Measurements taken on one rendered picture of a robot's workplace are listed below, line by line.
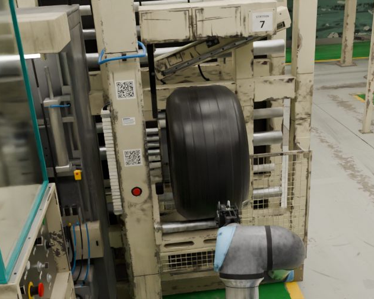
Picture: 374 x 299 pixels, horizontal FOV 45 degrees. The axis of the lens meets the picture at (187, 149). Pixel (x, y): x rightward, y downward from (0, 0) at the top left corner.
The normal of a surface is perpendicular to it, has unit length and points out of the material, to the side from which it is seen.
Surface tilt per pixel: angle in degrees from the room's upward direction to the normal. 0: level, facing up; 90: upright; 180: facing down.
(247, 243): 44
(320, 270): 0
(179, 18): 90
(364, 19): 90
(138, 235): 90
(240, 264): 59
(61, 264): 90
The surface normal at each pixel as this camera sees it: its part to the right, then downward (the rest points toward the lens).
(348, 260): -0.06, -0.92
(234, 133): 0.32, -0.23
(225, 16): 0.11, 0.37
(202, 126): 0.04, -0.34
